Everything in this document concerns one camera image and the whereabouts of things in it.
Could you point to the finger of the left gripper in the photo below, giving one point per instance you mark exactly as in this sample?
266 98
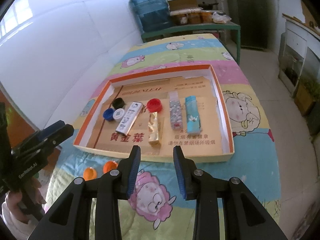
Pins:
50 132
26 150

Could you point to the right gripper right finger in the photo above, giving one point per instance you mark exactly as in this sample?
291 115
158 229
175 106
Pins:
244 216

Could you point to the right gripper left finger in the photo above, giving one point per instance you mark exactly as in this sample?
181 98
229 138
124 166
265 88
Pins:
69 216

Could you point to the orange bottle cap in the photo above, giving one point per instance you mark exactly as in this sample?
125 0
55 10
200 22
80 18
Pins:
109 166
89 174

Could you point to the blue bottle cap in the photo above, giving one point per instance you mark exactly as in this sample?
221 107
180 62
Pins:
108 114

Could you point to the white QR code cap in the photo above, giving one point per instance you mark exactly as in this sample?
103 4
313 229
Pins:
119 114

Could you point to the black bottle cap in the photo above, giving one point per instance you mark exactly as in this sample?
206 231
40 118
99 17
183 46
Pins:
118 103

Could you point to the white Hello Kitty lighter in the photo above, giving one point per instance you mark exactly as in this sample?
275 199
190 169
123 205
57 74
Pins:
129 118

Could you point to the gold lighter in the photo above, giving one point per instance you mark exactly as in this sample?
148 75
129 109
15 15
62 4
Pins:
153 129

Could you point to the red bottle cap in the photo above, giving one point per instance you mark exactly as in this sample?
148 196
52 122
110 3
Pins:
154 105

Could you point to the red wooden door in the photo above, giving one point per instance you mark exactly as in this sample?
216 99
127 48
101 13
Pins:
19 128

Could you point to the colourful cartoon quilt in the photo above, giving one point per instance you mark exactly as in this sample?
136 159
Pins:
156 208

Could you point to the shallow cardboard tray box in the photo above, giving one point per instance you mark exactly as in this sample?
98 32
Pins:
213 144

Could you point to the blue water jug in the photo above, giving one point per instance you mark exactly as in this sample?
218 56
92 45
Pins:
153 15

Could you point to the grey kitchen counter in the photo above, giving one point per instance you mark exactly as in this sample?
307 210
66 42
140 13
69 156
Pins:
299 68

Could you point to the green bench table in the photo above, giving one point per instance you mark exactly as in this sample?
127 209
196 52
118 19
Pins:
199 27

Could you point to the dark green refrigerator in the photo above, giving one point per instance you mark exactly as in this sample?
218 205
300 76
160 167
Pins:
251 15

